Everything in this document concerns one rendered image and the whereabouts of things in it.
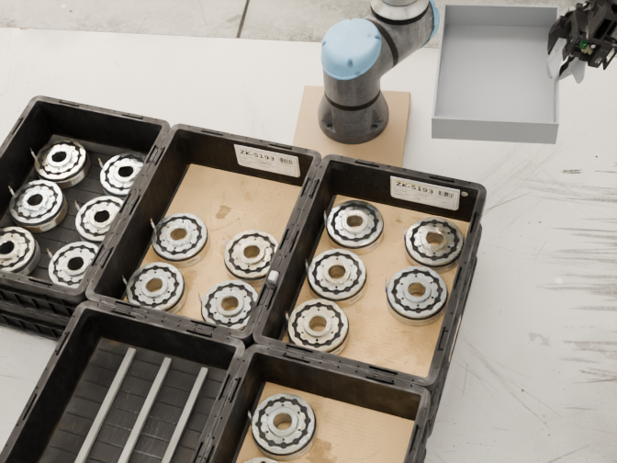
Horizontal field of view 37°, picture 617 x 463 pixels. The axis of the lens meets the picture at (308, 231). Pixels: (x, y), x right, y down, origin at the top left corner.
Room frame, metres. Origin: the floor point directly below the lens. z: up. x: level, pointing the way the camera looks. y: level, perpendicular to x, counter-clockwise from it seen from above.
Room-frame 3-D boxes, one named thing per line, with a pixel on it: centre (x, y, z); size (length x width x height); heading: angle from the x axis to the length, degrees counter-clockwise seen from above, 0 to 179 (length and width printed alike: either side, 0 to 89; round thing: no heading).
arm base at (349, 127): (1.33, -0.13, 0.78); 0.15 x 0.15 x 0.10
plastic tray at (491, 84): (1.09, -0.35, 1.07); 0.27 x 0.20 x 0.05; 165
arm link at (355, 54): (1.33, -0.14, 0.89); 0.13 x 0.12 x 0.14; 126
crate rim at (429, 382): (0.84, -0.10, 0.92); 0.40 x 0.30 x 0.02; 155
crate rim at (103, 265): (0.96, 0.17, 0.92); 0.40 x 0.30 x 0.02; 155
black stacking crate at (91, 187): (1.09, 0.44, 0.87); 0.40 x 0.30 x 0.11; 155
